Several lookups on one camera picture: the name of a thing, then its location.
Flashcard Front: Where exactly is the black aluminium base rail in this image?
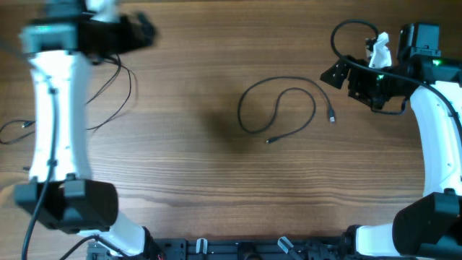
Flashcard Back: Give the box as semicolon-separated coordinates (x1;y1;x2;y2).
85;235;362;260

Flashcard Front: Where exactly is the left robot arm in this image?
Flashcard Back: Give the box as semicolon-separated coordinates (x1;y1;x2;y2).
14;1;165;259

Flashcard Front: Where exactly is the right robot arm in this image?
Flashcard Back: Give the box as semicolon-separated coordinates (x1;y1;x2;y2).
321;22;461;259

